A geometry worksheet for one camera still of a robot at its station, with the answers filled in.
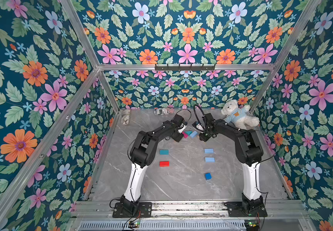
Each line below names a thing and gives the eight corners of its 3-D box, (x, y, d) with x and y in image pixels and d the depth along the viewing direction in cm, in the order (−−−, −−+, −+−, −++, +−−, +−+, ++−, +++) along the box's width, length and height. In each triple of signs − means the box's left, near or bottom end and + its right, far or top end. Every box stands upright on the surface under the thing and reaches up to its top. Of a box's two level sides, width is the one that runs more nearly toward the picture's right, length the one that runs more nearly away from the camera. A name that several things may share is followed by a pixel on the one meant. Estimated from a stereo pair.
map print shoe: (118, 124, 112) (117, 122, 109) (123, 111, 122) (121, 108, 119) (128, 124, 112) (127, 122, 109) (132, 111, 121) (131, 108, 119)
